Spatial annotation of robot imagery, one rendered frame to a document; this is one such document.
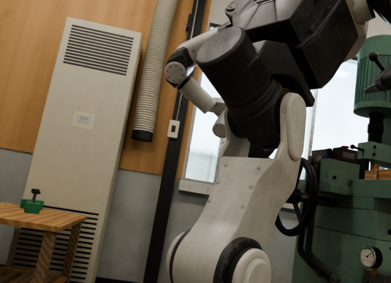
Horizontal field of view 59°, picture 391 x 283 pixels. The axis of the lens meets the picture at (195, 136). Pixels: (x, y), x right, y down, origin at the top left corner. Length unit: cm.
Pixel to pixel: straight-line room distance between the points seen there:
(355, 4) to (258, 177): 49
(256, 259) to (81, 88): 197
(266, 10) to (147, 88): 177
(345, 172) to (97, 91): 166
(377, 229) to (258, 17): 77
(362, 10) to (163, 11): 198
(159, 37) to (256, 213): 210
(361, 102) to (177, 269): 109
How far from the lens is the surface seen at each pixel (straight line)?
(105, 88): 243
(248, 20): 88
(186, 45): 121
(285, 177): 75
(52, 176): 239
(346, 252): 136
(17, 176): 276
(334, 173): 134
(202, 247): 68
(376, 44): 162
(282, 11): 83
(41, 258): 170
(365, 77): 158
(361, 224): 131
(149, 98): 252
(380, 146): 154
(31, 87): 283
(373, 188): 129
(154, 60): 261
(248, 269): 65
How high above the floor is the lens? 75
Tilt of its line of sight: 10 degrees up
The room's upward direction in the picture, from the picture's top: 10 degrees clockwise
